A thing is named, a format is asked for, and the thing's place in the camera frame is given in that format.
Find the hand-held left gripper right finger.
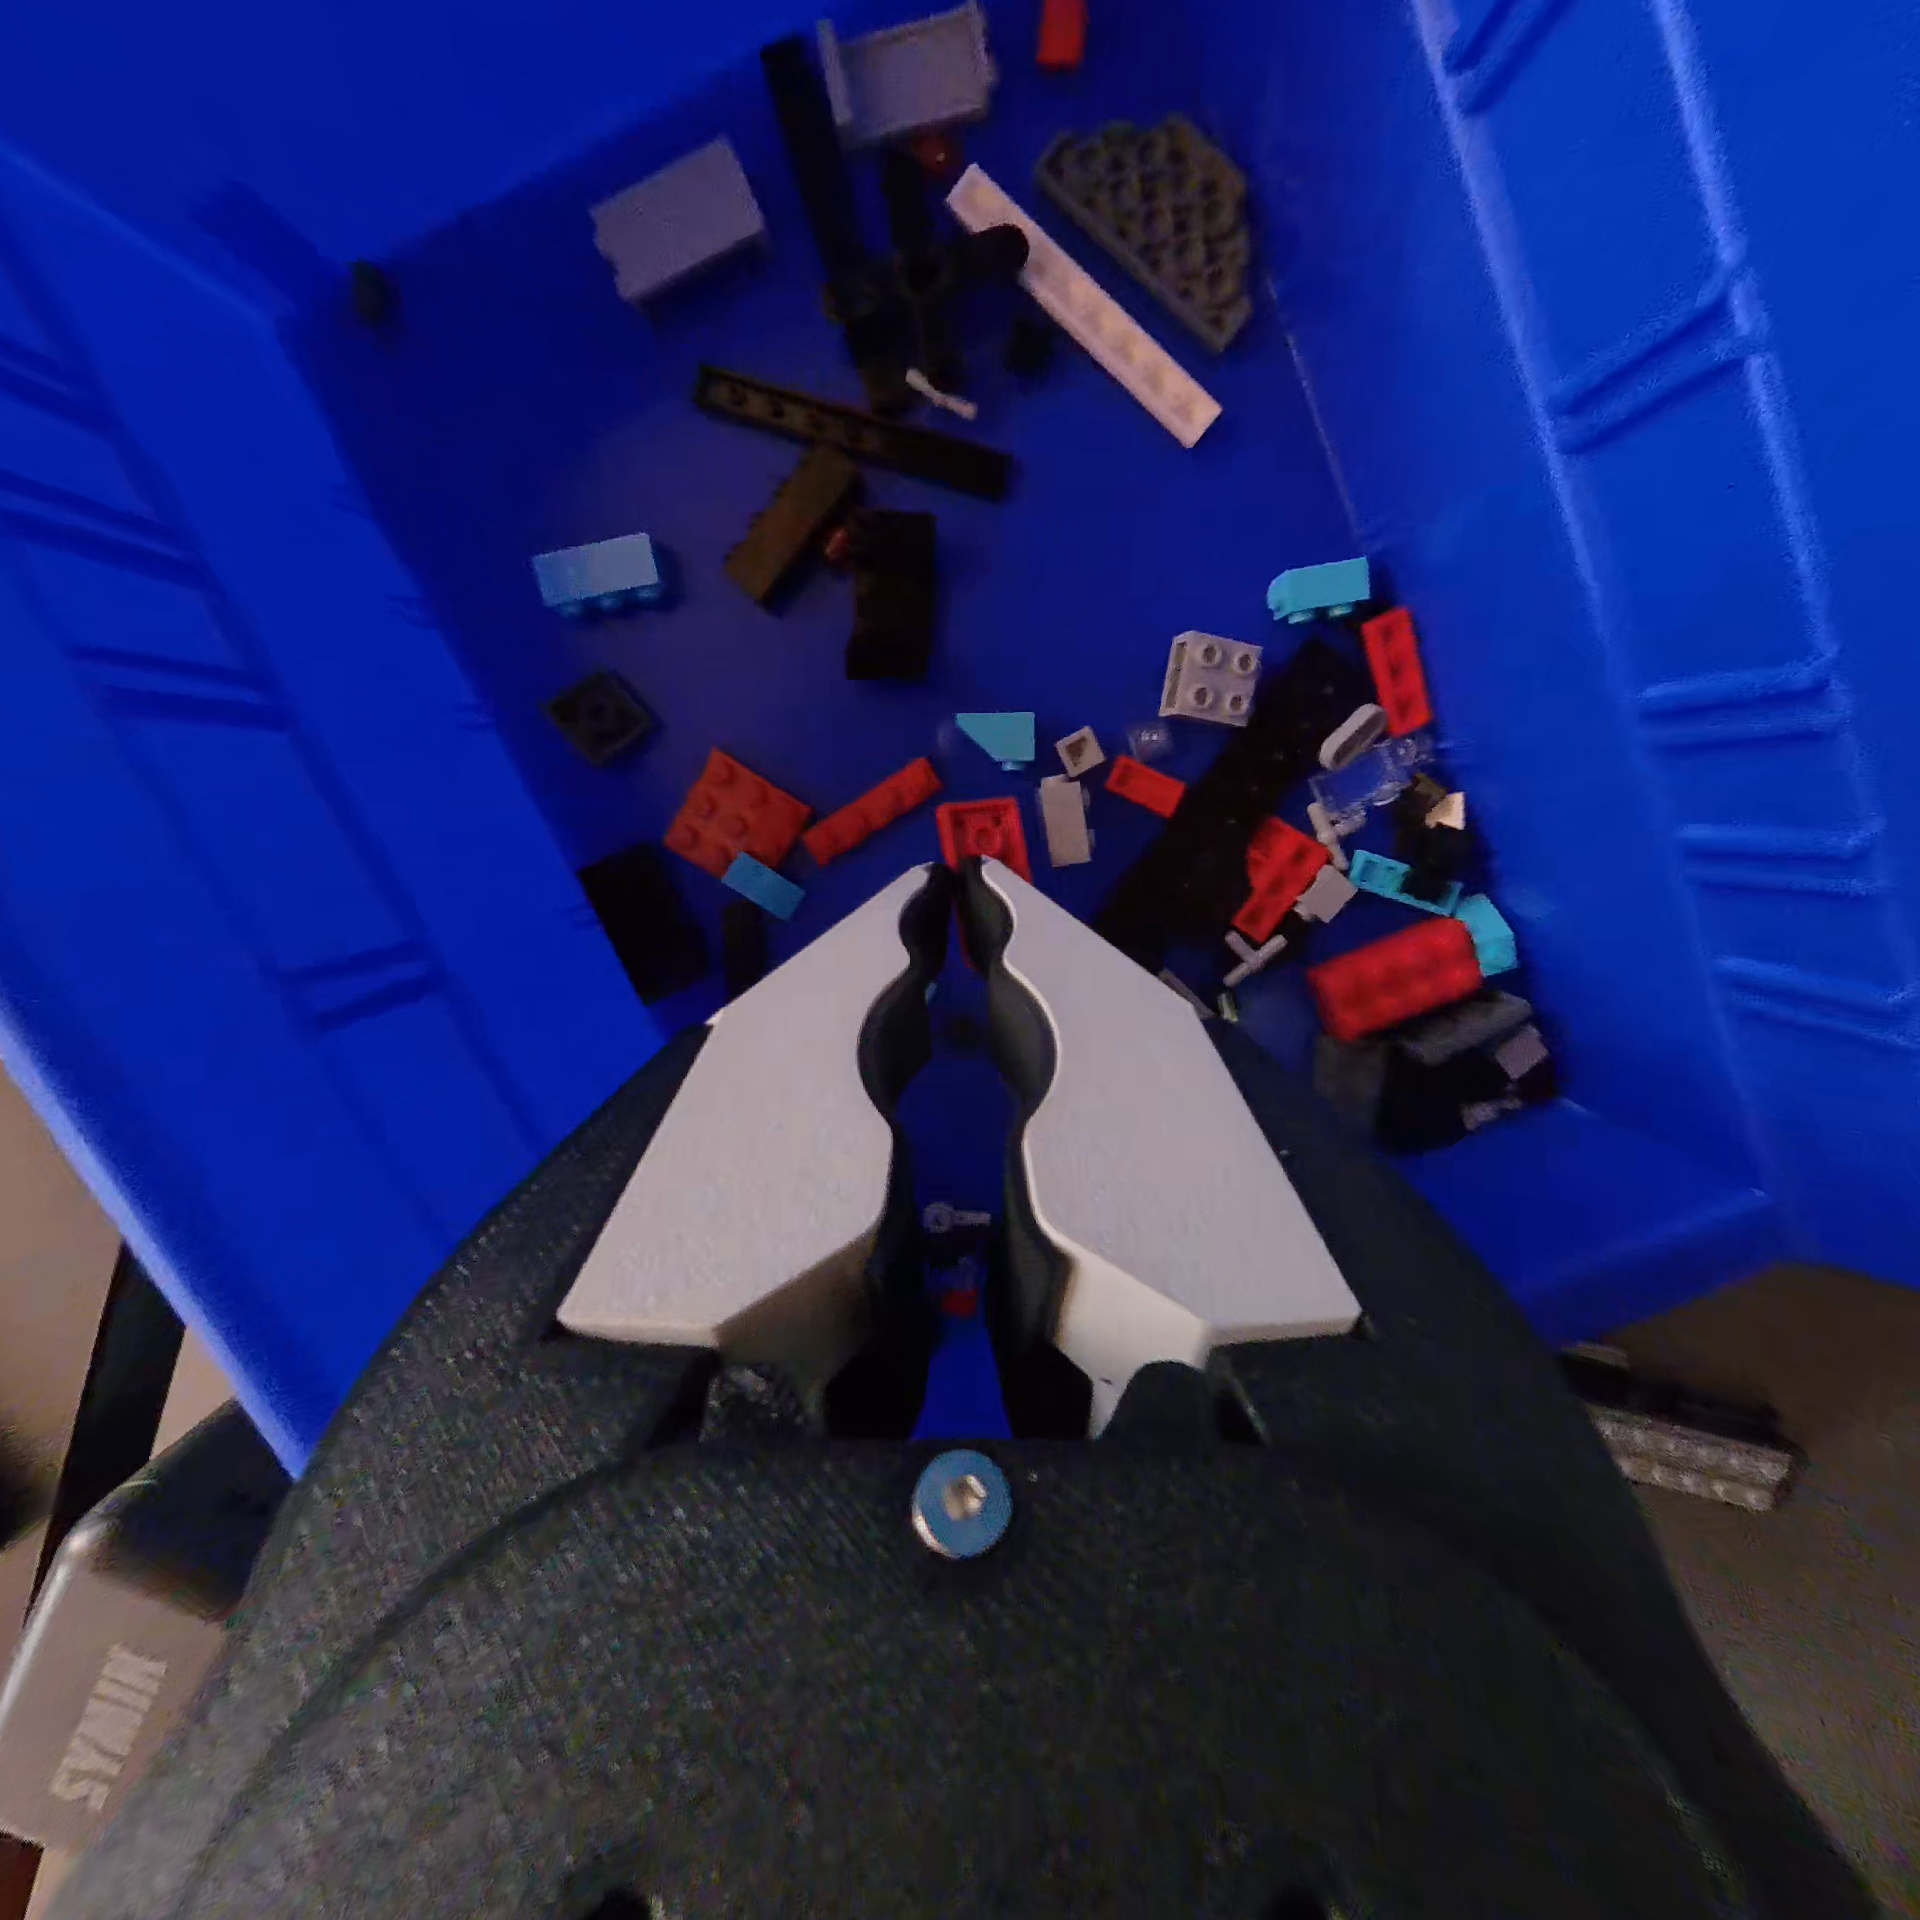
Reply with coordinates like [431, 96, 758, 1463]
[957, 852, 1370, 1445]

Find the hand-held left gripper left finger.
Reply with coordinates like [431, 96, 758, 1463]
[557, 861, 962, 1432]

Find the red square brick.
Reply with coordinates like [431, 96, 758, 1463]
[936, 797, 1040, 888]

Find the pile of colourful toy bricks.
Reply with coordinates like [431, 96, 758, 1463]
[349, 0, 1561, 1154]

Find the blue plastic storage bin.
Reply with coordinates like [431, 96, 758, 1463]
[0, 0, 1920, 1479]

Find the grey desk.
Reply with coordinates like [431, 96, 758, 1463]
[0, 1033, 1920, 1920]

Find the grey black brick model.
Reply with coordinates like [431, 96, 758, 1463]
[1561, 1338, 1801, 1511]

